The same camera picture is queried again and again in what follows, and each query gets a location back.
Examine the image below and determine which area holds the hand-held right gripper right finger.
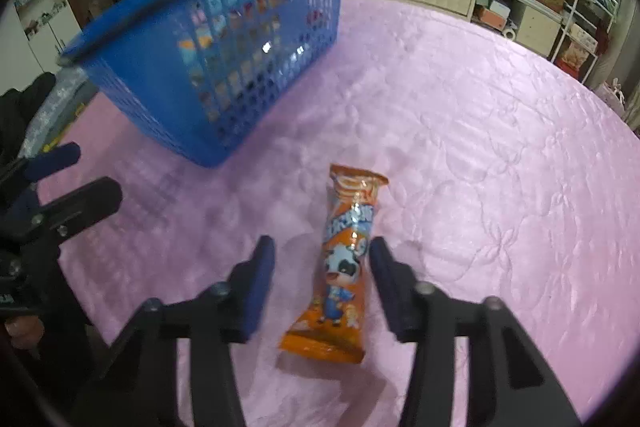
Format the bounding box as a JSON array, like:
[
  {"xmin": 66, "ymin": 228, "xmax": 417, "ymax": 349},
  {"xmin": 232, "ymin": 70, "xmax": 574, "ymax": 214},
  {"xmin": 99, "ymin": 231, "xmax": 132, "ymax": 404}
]
[{"xmin": 369, "ymin": 236, "xmax": 583, "ymax": 427}]

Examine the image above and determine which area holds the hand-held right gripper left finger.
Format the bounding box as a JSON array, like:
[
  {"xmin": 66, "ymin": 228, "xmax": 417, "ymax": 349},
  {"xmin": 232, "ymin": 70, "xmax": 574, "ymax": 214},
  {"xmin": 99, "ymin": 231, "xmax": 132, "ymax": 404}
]
[{"xmin": 75, "ymin": 235, "xmax": 277, "ymax": 427}]

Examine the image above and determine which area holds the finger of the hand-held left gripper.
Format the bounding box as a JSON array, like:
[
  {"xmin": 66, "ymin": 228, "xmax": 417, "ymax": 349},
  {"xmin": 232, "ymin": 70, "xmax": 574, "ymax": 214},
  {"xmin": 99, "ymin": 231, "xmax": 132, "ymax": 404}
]
[
  {"xmin": 0, "ymin": 142, "xmax": 82, "ymax": 202},
  {"xmin": 0, "ymin": 177, "xmax": 124, "ymax": 259}
]

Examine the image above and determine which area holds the orange cartoon cow snack packet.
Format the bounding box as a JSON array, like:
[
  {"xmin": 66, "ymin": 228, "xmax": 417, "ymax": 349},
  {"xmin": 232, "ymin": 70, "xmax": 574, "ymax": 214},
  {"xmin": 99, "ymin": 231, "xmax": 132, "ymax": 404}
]
[{"xmin": 277, "ymin": 163, "xmax": 390, "ymax": 365}]

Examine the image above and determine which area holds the blue plastic mesh basket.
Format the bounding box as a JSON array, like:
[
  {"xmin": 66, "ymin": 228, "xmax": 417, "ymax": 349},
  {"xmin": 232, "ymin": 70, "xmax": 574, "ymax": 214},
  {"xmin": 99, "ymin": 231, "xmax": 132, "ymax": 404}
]
[{"xmin": 56, "ymin": 0, "xmax": 357, "ymax": 168}]

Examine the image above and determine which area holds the person's left hand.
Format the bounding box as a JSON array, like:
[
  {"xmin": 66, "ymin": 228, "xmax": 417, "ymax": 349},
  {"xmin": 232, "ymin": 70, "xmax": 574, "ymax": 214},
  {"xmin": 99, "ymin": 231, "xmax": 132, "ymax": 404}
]
[{"xmin": 5, "ymin": 314, "xmax": 46, "ymax": 350}]

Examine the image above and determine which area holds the black cloth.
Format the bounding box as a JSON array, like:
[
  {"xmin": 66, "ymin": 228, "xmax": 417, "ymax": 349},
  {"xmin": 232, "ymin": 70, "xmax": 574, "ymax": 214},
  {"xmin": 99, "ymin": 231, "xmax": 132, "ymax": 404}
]
[{"xmin": 0, "ymin": 73, "xmax": 57, "ymax": 168}]

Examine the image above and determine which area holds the white cabinet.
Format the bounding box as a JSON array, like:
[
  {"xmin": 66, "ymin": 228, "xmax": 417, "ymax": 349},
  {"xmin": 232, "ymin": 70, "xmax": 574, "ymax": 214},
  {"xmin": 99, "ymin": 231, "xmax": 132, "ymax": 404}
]
[{"xmin": 12, "ymin": 0, "xmax": 83, "ymax": 75}]

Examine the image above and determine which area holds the orange box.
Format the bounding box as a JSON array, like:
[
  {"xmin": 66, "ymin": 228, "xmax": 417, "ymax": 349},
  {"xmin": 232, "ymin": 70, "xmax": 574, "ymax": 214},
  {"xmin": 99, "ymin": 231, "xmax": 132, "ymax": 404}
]
[{"xmin": 475, "ymin": 4, "xmax": 508, "ymax": 30}]

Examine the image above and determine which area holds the pink bag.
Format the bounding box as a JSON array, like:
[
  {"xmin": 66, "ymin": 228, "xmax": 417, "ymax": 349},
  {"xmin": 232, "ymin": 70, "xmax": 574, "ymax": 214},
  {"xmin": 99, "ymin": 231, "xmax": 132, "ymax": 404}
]
[{"xmin": 597, "ymin": 79, "xmax": 626, "ymax": 112}]

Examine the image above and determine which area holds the yellow snack bag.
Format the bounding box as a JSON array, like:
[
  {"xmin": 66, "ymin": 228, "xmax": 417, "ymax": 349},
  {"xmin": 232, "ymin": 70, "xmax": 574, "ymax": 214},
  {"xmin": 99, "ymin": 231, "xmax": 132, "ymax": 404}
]
[{"xmin": 562, "ymin": 41, "xmax": 596, "ymax": 68}]

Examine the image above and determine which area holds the white metal rack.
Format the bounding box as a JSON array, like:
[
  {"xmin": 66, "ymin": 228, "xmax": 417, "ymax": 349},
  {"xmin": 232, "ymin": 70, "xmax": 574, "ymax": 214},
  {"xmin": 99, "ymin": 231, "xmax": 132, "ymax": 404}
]
[{"xmin": 547, "ymin": 0, "xmax": 621, "ymax": 82}]

